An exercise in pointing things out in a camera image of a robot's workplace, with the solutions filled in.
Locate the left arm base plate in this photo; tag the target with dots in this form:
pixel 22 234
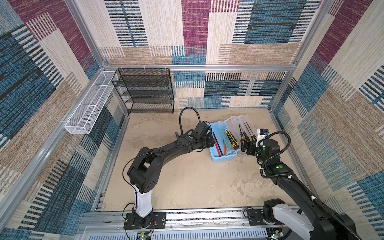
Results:
pixel 154 219

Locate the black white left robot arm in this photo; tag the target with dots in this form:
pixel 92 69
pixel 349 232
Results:
pixel 145 169

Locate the black wire mesh shelf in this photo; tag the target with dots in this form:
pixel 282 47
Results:
pixel 145 90

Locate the black yellow utility knife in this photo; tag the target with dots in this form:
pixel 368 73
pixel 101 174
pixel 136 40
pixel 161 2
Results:
pixel 232 139

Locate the wooden handled screwdriver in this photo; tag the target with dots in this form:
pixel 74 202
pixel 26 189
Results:
pixel 242 133

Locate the light blue plastic toolbox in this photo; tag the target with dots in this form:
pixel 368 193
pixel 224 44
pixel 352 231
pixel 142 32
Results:
pixel 232 124

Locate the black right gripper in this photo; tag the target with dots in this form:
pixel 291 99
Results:
pixel 251 145

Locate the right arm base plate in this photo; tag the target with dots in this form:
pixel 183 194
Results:
pixel 255 218

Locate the black hex key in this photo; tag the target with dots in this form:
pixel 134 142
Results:
pixel 215 139

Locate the teal utility knife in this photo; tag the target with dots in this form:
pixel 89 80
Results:
pixel 226 140

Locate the white wire mesh basket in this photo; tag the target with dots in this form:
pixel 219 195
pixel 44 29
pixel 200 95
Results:
pixel 87 112

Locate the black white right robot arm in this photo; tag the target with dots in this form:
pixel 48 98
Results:
pixel 317 221

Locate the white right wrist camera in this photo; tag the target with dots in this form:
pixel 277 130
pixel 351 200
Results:
pixel 261 135

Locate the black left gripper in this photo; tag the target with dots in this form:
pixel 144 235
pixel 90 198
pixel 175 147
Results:
pixel 210 144

